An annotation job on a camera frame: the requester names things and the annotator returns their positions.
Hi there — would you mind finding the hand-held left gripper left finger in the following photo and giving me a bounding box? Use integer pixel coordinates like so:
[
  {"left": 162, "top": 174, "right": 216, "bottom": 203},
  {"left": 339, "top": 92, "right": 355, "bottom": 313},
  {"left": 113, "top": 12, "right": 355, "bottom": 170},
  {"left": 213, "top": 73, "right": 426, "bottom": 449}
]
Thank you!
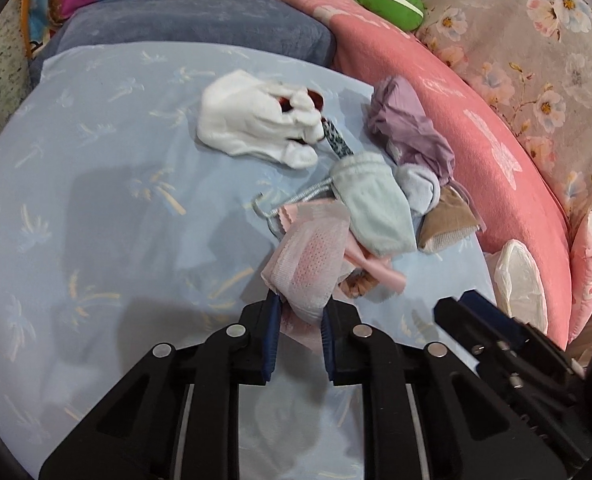
[{"left": 38, "top": 292, "right": 282, "bottom": 480}]

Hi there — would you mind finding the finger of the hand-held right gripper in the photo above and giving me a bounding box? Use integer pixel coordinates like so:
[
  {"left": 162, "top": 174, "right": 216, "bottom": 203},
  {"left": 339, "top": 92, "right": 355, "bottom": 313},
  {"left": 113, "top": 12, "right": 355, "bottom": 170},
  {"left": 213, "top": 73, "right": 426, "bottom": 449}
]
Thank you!
[
  {"left": 433, "top": 297, "right": 592, "bottom": 467},
  {"left": 462, "top": 291, "right": 588, "bottom": 392}
]

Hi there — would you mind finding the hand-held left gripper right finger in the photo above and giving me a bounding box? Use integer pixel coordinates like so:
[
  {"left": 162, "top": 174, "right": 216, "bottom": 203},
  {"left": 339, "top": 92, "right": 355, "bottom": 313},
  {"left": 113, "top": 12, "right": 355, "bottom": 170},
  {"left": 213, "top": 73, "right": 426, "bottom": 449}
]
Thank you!
[{"left": 321, "top": 302, "right": 572, "bottom": 480}]

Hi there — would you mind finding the white plastic bag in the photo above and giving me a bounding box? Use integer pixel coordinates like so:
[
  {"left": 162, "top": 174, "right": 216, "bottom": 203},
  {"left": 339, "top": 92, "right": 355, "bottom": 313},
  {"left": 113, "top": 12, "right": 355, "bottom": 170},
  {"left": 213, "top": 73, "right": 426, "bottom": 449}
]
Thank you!
[{"left": 491, "top": 239, "right": 549, "bottom": 331}]

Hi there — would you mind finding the pink mesh sock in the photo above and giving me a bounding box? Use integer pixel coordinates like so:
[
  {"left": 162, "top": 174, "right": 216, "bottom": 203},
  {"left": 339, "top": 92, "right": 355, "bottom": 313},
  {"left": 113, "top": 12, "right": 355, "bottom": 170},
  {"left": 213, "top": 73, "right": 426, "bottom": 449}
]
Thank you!
[{"left": 261, "top": 205, "right": 352, "bottom": 328}]

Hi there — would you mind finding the lavender grey sock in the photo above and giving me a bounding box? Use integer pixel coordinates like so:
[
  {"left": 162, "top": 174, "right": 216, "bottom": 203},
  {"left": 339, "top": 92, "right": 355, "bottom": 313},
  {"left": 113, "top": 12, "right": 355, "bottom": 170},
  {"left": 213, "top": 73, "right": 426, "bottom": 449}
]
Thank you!
[{"left": 395, "top": 165, "right": 442, "bottom": 221}]

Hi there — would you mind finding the dark red velvet scrunchie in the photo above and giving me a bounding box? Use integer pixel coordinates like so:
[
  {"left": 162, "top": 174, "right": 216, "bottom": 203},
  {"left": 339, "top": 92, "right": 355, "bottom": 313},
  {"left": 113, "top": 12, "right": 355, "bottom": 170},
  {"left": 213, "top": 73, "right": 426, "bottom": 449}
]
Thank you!
[{"left": 277, "top": 89, "right": 327, "bottom": 147}]

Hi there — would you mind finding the pink cloth strip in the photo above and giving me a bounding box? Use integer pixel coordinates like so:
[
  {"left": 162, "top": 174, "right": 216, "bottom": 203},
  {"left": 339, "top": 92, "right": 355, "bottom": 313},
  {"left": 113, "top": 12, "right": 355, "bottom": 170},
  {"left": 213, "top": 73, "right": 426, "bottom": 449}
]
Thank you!
[{"left": 343, "top": 240, "right": 407, "bottom": 296}]

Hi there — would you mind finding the tan nylon stocking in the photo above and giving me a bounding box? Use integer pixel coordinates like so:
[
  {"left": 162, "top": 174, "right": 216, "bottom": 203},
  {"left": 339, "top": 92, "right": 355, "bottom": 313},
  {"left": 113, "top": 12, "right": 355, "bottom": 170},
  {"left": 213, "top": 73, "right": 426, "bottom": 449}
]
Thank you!
[{"left": 417, "top": 187, "right": 484, "bottom": 253}]

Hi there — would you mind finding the pink printed pillow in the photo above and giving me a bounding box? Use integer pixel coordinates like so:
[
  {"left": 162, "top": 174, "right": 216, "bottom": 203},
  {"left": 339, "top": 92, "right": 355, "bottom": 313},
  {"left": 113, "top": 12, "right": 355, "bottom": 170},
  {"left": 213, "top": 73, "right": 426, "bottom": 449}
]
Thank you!
[{"left": 568, "top": 210, "right": 592, "bottom": 346}]

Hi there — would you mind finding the light green sock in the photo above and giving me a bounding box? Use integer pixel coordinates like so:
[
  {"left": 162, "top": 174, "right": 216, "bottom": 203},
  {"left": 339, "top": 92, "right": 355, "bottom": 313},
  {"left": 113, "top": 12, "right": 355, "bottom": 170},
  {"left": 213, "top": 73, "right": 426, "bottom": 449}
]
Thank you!
[{"left": 328, "top": 154, "right": 418, "bottom": 256}]

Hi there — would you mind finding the blue leopard print hair band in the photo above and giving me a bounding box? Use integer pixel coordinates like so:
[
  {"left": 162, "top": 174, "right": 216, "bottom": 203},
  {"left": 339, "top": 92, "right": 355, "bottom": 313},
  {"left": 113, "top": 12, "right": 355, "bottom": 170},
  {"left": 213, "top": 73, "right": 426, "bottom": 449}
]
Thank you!
[{"left": 320, "top": 117, "right": 354, "bottom": 158}]

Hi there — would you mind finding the white sock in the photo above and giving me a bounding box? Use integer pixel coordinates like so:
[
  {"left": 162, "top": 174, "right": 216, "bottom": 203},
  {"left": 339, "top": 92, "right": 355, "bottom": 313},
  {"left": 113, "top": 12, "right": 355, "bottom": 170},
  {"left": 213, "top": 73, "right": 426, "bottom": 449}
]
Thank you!
[{"left": 197, "top": 71, "right": 327, "bottom": 170}]

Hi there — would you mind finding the pink printed blanket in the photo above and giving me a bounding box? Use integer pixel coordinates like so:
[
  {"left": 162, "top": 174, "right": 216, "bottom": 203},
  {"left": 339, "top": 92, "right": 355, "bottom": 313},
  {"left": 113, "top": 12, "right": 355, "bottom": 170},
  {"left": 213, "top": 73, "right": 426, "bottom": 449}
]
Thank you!
[{"left": 263, "top": 0, "right": 574, "bottom": 346}]

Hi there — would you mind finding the light blue printed bed sheet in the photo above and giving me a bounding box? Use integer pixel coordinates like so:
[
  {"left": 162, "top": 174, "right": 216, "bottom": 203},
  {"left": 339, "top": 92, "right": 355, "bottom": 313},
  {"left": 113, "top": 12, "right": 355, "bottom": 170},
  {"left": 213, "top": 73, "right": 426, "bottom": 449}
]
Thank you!
[{"left": 0, "top": 40, "right": 507, "bottom": 480}]

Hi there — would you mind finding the floral printed cloth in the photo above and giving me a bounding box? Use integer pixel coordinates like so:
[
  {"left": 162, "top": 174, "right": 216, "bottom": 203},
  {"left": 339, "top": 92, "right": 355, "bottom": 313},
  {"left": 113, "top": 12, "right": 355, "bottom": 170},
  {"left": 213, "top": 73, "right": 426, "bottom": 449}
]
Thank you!
[{"left": 391, "top": 0, "right": 592, "bottom": 241}]

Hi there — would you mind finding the blue grey plush pillow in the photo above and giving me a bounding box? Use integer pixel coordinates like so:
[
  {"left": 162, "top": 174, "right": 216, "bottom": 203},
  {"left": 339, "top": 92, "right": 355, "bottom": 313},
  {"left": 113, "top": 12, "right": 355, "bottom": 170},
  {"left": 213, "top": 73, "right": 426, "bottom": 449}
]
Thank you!
[{"left": 28, "top": 0, "right": 338, "bottom": 86}]

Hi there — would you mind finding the brown hair tie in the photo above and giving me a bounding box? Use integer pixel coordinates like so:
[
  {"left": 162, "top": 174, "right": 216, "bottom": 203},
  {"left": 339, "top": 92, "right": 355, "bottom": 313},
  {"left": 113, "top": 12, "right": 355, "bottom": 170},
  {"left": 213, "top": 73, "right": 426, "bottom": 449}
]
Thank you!
[{"left": 338, "top": 275, "right": 377, "bottom": 299}]

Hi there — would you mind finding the purple drawstring pouch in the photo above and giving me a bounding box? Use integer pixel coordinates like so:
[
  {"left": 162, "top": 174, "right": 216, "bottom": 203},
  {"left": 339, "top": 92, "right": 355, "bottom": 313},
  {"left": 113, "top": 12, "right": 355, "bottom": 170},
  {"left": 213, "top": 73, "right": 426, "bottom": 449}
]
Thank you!
[{"left": 366, "top": 76, "right": 456, "bottom": 186}]

